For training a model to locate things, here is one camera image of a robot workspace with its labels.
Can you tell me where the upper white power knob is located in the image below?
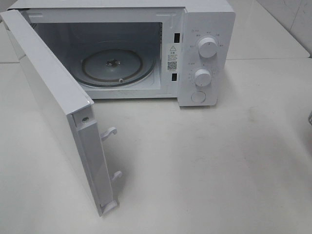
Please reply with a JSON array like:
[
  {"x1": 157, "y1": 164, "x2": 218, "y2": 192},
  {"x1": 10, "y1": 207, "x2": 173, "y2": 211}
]
[{"x1": 198, "y1": 36, "x2": 218, "y2": 58}]

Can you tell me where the glass microwave turntable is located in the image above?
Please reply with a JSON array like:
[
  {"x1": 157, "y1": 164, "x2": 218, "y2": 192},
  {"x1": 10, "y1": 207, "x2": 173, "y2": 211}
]
[{"x1": 69, "y1": 48, "x2": 156, "y2": 88}]

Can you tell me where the white microwave oven body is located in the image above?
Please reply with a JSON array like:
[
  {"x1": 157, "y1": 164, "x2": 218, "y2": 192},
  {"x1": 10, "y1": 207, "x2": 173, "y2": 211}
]
[{"x1": 6, "y1": 0, "x2": 235, "y2": 106}]

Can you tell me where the white microwave door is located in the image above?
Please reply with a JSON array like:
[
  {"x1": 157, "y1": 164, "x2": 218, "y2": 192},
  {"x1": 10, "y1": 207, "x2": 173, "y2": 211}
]
[{"x1": 0, "y1": 10, "x2": 122, "y2": 215}]

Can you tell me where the white timer knob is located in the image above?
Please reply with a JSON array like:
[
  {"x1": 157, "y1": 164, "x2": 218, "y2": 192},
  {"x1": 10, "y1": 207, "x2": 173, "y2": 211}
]
[{"x1": 195, "y1": 69, "x2": 212, "y2": 87}]

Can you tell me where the round white door button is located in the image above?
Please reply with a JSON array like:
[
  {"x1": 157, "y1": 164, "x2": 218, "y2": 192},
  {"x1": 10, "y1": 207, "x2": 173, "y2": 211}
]
[{"x1": 191, "y1": 91, "x2": 206, "y2": 103}]

